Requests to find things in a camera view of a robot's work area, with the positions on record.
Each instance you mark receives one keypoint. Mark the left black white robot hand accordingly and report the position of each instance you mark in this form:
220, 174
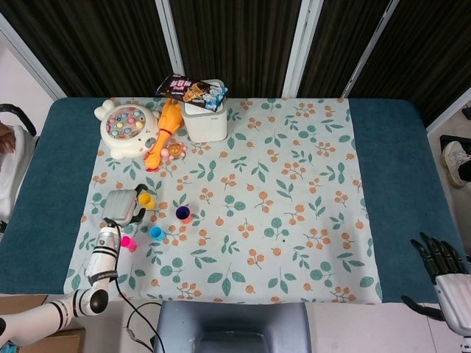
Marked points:
119, 206

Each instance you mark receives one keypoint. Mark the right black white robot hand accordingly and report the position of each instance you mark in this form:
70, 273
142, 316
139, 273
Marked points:
454, 298

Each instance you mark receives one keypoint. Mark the yellow plastic cup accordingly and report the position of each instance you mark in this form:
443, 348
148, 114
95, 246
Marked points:
146, 200

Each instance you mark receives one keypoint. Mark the pink plastic cup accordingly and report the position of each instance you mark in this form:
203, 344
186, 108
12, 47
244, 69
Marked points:
127, 242

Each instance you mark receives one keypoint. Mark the light blue plastic cup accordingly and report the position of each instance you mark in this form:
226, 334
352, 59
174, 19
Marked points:
156, 232

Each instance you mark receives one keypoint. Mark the dark blue plastic cup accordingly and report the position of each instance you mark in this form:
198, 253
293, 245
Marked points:
182, 212

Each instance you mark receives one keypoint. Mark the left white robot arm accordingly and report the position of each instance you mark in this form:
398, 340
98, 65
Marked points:
105, 257

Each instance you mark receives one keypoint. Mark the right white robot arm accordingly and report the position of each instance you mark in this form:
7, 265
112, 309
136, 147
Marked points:
466, 345

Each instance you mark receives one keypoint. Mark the orange plastic cup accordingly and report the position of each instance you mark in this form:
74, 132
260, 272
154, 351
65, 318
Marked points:
186, 220

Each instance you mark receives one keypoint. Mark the white fishing game toy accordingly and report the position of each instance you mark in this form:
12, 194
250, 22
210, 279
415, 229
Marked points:
125, 128

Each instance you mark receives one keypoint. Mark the orange paw squeeze toy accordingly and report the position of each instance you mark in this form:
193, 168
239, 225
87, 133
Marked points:
174, 150

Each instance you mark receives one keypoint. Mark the teal fabric table cover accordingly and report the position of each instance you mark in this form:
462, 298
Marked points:
40, 184

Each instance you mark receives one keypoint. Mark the orange rubber chicken toy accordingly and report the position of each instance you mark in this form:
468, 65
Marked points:
167, 127

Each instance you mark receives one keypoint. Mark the person in white clothes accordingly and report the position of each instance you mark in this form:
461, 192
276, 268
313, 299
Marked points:
11, 176

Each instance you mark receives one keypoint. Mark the white desktop trash bin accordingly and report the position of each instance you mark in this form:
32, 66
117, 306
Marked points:
204, 125

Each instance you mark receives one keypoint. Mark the dark chocolate snack packet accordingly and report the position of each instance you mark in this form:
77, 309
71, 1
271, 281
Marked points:
180, 88

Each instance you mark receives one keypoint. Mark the black chair armrest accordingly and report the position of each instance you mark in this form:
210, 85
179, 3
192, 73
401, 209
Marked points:
22, 115

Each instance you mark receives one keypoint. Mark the white sneaker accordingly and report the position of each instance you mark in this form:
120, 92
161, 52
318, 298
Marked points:
456, 162

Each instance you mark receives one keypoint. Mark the brown cardboard box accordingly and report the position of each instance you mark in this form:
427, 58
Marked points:
22, 303

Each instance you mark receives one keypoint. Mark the floral leaf print tablecloth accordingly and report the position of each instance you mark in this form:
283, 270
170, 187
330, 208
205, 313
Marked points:
257, 184

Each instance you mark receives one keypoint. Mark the blue white snack packet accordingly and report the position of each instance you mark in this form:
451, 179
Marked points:
215, 96

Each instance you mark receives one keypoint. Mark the black floor stand base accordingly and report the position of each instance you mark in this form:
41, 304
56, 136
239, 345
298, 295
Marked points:
449, 139

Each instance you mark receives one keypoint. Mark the dark striped partition panel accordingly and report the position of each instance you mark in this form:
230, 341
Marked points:
92, 44
423, 55
235, 40
338, 44

